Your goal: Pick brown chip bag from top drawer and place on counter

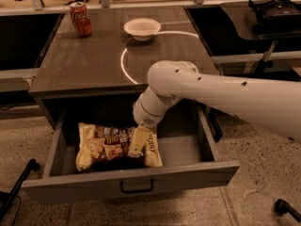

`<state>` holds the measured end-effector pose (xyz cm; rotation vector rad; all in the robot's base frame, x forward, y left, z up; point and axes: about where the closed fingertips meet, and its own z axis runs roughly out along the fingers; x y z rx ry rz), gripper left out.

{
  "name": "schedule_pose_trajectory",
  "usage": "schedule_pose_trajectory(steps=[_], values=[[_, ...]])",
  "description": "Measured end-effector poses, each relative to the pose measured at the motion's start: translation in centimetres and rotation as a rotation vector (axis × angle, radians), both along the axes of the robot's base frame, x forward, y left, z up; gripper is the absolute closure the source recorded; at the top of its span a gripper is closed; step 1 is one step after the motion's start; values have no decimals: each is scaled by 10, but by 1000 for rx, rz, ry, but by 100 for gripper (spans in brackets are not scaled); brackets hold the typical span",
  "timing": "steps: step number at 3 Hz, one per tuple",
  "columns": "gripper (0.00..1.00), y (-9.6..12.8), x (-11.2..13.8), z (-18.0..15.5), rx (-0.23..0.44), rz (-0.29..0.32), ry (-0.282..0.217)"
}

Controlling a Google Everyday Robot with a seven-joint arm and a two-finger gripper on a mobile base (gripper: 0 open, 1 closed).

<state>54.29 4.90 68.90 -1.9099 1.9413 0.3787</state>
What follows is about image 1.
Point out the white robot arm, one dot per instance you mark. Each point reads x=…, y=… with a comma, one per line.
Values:
x=272, y=104

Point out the black drawer handle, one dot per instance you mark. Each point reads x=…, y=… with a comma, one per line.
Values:
x=136, y=187

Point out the white bowl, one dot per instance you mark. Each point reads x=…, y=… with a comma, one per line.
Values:
x=142, y=29

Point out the black vr headset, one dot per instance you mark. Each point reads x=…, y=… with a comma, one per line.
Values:
x=276, y=12

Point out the orange soda can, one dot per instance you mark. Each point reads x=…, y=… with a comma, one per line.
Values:
x=80, y=20

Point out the black caster leg right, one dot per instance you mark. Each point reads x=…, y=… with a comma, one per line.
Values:
x=282, y=207

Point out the brown sea salt chip bag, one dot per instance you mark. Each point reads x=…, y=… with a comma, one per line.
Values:
x=107, y=148

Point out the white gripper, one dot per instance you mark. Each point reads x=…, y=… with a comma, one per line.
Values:
x=141, y=118

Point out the grey cabinet counter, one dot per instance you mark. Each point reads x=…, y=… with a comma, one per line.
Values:
x=110, y=60

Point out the black stand leg left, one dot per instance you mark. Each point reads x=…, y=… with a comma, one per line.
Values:
x=7, y=198

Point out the grey open top drawer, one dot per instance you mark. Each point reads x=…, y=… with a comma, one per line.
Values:
x=185, y=141

